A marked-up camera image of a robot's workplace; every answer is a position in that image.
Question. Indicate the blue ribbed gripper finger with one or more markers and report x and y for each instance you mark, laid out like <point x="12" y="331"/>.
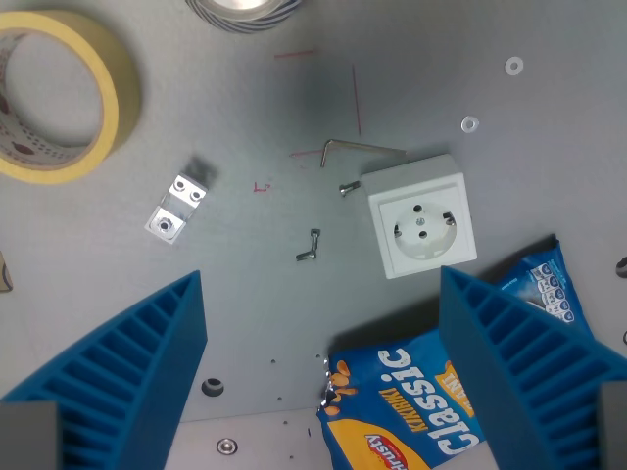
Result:
<point x="529" y="372"/>
<point x="122" y="372"/>

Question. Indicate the blue classic peanut snack bag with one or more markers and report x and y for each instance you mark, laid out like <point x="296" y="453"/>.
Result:
<point x="406" y="406"/>

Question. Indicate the silver table bolt head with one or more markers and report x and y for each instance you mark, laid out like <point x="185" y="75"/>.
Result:
<point x="226" y="445"/>

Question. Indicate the dark round object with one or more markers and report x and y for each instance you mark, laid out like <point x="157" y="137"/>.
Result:
<point x="622" y="269"/>

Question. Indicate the brown cardboard piece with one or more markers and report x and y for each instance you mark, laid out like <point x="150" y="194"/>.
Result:
<point x="4" y="274"/>

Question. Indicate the small dark screw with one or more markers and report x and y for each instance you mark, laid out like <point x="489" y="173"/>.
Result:
<point x="315" y="239"/>
<point x="305" y="254"/>

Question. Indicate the silver cap screw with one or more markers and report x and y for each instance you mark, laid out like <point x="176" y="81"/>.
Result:
<point x="349" y="188"/>

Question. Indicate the metal allen key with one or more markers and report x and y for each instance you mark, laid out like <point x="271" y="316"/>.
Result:
<point x="352" y="147"/>

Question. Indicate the yellow masking tape roll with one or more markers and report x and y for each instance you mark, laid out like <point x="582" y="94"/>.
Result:
<point x="59" y="93"/>

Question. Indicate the upper metal washer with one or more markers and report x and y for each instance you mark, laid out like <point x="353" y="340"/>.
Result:
<point x="514" y="65"/>

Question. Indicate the black white striped tape roll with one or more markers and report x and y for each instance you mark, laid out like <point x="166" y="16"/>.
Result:
<point x="245" y="14"/>

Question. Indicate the silver metal angle bracket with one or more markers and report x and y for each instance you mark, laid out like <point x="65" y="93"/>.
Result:
<point x="177" y="205"/>

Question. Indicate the white wall power socket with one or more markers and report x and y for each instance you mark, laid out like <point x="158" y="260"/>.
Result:
<point x="421" y="215"/>

